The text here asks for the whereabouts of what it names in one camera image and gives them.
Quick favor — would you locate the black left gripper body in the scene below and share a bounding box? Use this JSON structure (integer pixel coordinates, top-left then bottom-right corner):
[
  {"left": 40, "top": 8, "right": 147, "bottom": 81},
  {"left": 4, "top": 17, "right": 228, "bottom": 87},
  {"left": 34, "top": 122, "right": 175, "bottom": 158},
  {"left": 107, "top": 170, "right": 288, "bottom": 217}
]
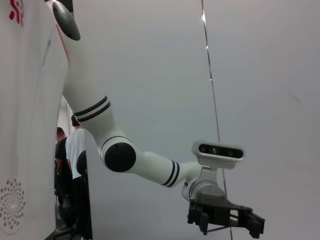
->
[{"left": 186, "top": 191, "right": 254, "bottom": 228}]

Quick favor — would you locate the person in black shirt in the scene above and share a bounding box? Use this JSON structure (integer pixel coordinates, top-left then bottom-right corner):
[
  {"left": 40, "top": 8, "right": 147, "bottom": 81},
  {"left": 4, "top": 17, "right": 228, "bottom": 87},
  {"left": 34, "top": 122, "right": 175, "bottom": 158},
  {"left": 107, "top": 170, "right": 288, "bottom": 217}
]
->
[{"left": 54, "top": 126, "right": 76, "bottom": 229}]

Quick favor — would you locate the person in white shirt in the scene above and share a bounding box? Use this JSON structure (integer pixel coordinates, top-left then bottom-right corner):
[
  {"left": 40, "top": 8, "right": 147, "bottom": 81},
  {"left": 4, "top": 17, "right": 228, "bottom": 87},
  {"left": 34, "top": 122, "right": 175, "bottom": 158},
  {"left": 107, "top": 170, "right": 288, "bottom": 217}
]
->
[{"left": 65, "top": 114, "right": 87, "bottom": 181}]

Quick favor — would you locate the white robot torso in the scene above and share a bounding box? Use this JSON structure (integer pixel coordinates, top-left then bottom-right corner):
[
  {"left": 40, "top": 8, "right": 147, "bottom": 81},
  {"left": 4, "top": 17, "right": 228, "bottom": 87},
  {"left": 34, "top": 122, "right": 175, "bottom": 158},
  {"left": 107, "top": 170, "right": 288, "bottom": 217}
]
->
[{"left": 0, "top": 0, "right": 70, "bottom": 237}]

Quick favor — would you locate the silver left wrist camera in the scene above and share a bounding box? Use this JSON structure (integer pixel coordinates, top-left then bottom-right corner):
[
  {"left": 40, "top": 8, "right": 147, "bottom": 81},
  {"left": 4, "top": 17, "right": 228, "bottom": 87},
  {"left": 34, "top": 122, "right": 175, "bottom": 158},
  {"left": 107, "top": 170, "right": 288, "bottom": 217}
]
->
[{"left": 191, "top": 140, "right": 247, "bottom": 174}]

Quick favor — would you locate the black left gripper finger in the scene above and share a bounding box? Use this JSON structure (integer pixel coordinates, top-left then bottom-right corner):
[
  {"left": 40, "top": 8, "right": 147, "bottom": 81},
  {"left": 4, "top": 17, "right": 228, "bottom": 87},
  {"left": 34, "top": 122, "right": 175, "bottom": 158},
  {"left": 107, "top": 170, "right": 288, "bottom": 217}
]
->
[
  {"left": 236, "top": 210, "right": 266, "bottom": 238},
  {"left": 196, "top": 210, "right": 211, "bottom": 235}
]

